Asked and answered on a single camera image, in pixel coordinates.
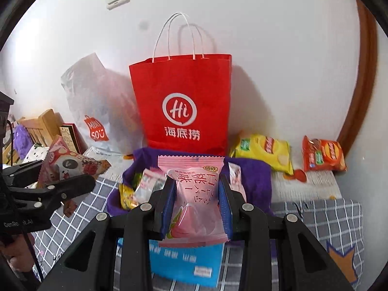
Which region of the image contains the light pink snack packet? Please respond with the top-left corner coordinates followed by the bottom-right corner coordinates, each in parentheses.
top-left (158, 154), bottom-right (228, 247)

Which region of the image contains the pink panda snack packet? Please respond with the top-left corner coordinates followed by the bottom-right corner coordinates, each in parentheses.
top-left (36, 135), bottom-right (112, 218)

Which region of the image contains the grey checked blanket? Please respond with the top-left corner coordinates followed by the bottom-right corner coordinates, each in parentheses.
top-left (30, 170), bottom-right (364, 291)

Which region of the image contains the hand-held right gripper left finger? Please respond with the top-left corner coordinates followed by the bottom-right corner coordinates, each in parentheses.
top-left (38, 174), bottom-right (178, 291)

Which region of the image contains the yellow snack packet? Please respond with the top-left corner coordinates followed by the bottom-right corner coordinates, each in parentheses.
top-left (119, 183), bottom-right (137, 210)

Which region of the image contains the purple plush toy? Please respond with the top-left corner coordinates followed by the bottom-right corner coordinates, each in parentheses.
top-left (14, 124), bottom-right (32, 155)

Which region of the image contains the person's left hand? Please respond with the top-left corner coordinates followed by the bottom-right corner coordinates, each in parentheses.
top-left (0, 233), bottom-right (34, 275)

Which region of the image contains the blue tissue pack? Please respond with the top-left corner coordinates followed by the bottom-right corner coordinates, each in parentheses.
top-left (117, 238), bottom-right (225, 288)

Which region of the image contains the patterned hardcover book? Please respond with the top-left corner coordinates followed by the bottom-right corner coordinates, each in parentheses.
top-left (59, 123), bottom-right (88, 155)

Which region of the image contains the purple cloth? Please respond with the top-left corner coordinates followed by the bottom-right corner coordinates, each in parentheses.
top-left (107, 147), bottom-right (273, 219)

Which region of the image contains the long pink snack stick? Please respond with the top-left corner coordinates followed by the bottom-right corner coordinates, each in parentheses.
top-left (228, 162), bottom-right (247, 201)

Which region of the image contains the orange chips bag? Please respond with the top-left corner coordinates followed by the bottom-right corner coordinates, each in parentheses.
top-left (302, 136), bottom-right (348, 173)

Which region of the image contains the red paper bag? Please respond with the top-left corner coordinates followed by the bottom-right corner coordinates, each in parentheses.
top-left (129, 12), bottom-right (233, 156)

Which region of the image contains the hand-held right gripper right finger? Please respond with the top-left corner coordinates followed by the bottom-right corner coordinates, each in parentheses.
top-left (219, 174), bottom-right (354, 291)

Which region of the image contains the white dotted pillow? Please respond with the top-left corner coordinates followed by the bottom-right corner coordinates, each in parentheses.
top-left (23, 142), bottom-right (49, 162)

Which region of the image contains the white plastic bag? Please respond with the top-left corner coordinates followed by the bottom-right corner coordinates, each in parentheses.
top-left (61, 52), bottom-right (149, 155)

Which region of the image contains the black cable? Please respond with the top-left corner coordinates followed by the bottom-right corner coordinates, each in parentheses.
top-left (5, 121), bottom-right (41, 281)

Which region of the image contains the white snack packet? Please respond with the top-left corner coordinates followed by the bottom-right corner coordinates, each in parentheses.
top-left (133, 168), bottom-right (167, 205)

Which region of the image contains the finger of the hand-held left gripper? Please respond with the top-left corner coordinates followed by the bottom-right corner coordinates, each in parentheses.
top-left (8, 174), bottom-right (97, 217)
top-left (0, 160), bottom-right (43, 188)

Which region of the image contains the brown wooden door frame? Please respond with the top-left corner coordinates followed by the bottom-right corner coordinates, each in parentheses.
top-left (336, 0), bottom-right (378, 150)

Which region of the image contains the yellow chips bag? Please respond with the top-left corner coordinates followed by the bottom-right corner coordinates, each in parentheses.
top-left (229, 130), bottom-right (294, 176)

